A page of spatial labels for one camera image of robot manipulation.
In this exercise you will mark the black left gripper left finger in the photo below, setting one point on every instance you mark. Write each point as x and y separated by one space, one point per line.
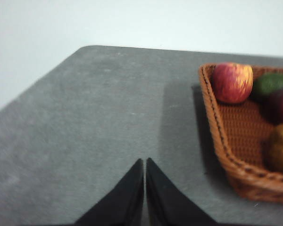
122 202

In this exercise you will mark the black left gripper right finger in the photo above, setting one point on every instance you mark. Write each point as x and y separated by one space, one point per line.
165 202

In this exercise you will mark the brown wicker basket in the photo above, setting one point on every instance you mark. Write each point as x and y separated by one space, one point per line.
240 131

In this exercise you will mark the red yellow apple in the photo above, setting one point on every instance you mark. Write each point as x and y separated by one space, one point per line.
232 82

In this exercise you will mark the dark red plum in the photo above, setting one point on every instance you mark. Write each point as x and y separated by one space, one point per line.
281 106

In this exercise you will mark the green avocado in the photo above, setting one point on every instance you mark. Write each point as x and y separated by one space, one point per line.
271 84

